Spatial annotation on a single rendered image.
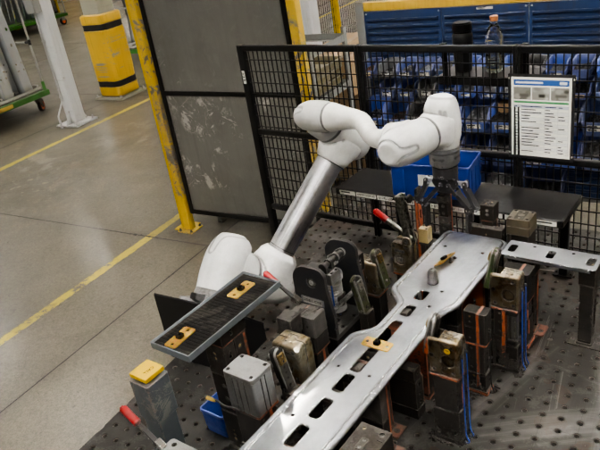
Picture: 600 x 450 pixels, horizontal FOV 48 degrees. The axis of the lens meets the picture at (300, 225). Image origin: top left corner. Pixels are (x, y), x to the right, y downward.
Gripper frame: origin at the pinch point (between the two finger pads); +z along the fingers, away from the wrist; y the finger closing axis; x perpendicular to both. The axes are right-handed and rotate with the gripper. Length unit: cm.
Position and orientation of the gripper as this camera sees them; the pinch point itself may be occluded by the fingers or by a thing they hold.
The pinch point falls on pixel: (447, 224)
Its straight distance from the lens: 211.4
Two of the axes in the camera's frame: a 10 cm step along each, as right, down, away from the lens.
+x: 5.8, -4.4, 6.8
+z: 1.5, 8.8, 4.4
